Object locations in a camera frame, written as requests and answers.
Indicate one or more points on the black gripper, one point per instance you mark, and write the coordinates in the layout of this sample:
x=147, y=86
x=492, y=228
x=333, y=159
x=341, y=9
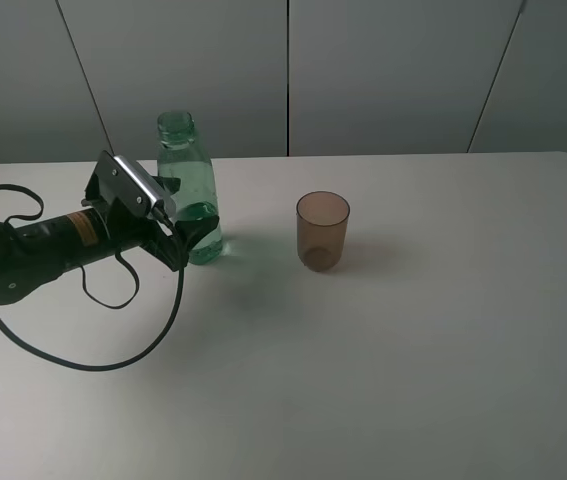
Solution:
x=157, y=237

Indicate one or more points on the green transparent water bottle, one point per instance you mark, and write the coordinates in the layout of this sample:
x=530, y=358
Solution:
x=181, y=154

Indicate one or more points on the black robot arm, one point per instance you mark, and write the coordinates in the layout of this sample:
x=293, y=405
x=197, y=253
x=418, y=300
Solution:
x=41, y=250

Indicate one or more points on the pink translucent plastic cup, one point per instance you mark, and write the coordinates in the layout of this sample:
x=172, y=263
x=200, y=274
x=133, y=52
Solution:
x=322, y=220

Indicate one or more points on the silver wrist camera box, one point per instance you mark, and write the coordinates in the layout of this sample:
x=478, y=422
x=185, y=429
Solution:
x=140, y=192

